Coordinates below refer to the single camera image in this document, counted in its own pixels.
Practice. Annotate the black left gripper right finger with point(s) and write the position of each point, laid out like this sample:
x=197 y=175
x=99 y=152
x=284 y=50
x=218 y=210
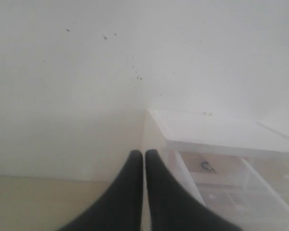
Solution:
x=172 y=208

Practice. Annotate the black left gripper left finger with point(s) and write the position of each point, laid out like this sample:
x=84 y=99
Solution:
x=119 y=208

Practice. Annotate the translucent drawer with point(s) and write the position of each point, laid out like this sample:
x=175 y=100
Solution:
x=251 y=192

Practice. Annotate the small dark object in drawer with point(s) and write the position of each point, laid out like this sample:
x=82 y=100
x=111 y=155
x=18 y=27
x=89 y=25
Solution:
x=206 y=166

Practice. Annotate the white plastic drawer cabinet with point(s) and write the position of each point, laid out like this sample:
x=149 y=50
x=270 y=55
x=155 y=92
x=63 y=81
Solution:
x=204 y=133

